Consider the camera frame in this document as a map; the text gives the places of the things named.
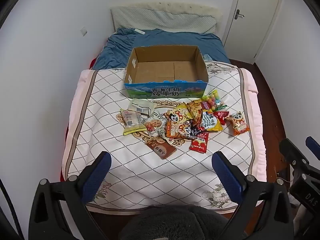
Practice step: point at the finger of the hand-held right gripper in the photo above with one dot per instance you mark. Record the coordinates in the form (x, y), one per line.
(313, 146)
(293, 153)

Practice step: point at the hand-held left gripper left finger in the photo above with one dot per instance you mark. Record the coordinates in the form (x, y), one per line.
(97, 176)

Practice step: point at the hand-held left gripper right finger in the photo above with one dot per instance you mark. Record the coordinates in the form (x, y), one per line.
(226, 176)

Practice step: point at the red square snack packet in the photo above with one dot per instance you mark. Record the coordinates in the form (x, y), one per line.
(199, 143)

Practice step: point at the yellow snack packet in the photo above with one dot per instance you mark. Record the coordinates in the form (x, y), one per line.
(211, 122)

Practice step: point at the dark blue snack packet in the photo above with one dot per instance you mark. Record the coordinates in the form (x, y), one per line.
(193, 130)

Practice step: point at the yellow-green bread packet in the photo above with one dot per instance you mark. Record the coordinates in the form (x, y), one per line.
(131, 122)

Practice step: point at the orange panda snack packet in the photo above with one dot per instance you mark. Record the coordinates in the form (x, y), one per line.
(178, 130)
(175, 116)
(238, 123)

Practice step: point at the brown snack packet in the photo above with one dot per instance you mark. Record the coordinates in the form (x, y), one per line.
(161, 149)

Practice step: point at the orange noodle snack packet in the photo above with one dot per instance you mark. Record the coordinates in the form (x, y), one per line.
(196, 110)

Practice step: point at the white cookie packet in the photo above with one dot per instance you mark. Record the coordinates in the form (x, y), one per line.
(153, 125)

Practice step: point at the colourful candy ball bag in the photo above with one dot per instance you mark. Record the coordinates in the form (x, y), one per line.
(215, 100)

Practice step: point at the cardboard box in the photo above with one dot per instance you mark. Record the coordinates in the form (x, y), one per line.
(150, 67)

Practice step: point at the white diamond pattern quilt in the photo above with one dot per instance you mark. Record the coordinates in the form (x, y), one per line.
(125, 160)

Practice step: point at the red triangular snack packet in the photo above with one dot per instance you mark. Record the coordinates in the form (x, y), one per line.
(221, 116)

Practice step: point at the white silver snack packet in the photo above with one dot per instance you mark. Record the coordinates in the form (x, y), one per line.
(140, 107)

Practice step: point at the clear plastic bag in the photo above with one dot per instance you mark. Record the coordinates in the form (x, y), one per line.
(207, 57)

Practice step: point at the white door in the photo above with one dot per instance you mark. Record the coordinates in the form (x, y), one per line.
(255, 17)

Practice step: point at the blue bedsheet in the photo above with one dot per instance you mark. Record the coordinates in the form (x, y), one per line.
(175, 38)

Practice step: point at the white remote control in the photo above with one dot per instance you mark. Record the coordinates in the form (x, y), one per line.
(139, 31)

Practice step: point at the cream fleece blanket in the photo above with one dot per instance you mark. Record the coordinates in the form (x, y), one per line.
(200, 9)

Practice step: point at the grey quilted pillow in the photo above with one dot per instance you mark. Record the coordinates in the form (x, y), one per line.
(162, 17)

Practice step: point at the white wall socket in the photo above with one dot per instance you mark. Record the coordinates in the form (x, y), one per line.
(83, 31)

